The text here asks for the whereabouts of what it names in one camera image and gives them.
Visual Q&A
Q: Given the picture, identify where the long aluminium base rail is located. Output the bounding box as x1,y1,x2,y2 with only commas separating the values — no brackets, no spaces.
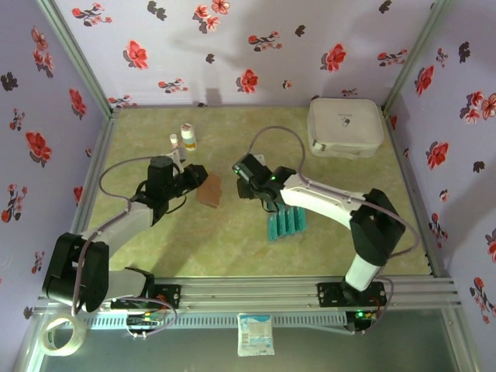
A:
36,275,463,311

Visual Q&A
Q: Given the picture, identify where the white slotted cable duct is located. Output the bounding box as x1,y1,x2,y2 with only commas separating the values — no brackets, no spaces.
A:
83,312,348,329

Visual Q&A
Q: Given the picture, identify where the pink leather card holder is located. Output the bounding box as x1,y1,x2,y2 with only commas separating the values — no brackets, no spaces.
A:
195,173,225,210

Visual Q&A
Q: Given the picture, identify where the white zippered medicine pouch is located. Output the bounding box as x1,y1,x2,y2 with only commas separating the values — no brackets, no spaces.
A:
306,97,385,160

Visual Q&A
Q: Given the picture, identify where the small circuit board with wires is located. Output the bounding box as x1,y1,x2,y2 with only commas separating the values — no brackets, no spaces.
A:
126,313,164,330
346,309,379,334

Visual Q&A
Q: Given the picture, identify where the clear adhesive tape roll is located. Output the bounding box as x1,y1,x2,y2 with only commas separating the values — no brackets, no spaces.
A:
40,315,88,357

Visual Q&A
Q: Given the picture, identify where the large white pill bottle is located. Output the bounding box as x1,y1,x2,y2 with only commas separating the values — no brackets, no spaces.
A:
180,122,198,151

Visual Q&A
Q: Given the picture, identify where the aluminium frame post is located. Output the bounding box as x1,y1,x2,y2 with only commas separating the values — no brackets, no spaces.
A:
381,0,453,112
36,0,119,114

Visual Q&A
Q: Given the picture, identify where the aluminium side rail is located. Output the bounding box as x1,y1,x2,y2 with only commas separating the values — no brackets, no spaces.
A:
383,108,451,278
71,108,122,233

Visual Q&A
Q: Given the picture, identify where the white and blue gauze packet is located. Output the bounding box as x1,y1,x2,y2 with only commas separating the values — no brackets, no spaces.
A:
236,312,275,357

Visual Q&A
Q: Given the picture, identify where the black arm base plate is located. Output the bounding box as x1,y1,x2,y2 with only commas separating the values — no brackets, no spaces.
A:
110,284,182,310
316,281,388,308

